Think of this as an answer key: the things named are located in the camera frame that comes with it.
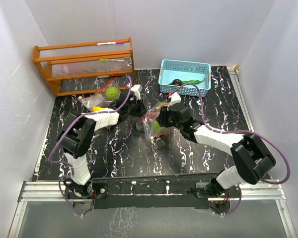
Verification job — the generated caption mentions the green bumpy fake fruit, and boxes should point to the green bumpy fake fruit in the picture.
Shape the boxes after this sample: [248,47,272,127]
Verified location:
[153,120,166,134]

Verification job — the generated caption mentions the red black item on shelf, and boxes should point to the red black item on shelf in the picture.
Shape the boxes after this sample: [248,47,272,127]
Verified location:
[97,74,122,78]

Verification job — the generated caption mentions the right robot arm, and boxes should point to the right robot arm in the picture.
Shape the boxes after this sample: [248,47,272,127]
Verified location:
[156,103,276,197]

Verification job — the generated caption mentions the zip bag red seal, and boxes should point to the zip bag red seal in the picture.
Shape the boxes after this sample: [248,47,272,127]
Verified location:
[136,102,170,140]

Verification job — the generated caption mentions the wooden shelf rack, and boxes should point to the wooden shelf rack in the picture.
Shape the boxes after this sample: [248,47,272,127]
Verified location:
[31,37,137,97]

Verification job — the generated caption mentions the dark red fake fruit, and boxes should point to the dark red fake fruit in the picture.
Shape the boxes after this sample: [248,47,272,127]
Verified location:
[172,79,182,86]

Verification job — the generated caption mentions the green fake chili pepper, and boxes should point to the green fake chili pepper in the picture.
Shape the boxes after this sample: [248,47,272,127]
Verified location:
[169,79,205,85]

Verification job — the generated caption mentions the pink white marker pen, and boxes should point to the pink white marker pen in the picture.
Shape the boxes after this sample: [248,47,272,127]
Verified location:
[96,41,124,46]

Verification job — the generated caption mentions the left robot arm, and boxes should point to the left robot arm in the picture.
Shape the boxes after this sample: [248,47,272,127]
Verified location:
[59,86,147,198]

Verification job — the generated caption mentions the light blue plastic basket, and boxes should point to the light blue plastic basket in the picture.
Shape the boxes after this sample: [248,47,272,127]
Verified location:
[158,59,212,97]

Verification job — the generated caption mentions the purple cable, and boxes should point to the purple cable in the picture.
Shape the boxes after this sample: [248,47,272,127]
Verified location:
[48,75,133,216]
[168,83,291,216]

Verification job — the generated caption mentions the green bumpy fruit left bag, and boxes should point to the green bumpy fruit left bag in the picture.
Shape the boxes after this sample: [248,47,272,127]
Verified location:
[105,87,120,101]

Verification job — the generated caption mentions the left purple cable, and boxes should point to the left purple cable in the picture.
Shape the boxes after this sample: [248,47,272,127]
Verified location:
[48,75,133,216]

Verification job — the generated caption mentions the green white marker pen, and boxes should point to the green white marker pen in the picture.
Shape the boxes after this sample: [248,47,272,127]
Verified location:
[99,59,125,62]

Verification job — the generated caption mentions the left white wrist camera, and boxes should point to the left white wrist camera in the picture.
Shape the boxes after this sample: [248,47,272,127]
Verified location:
[131,84,142,100]

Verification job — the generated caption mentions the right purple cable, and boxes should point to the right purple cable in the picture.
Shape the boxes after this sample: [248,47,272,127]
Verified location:
[168,83,291,216]

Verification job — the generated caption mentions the aluminium frame rail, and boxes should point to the aluminium frame rail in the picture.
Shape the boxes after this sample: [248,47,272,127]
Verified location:
[8,178,297,238]

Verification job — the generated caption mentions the black base crossbar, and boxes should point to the black base crossbar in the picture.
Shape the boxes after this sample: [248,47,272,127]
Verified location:
[63,173,239,210]

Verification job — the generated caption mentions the zip bag with grapes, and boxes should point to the zip bag with grapes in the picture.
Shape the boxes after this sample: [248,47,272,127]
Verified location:
[77,79,119,112]

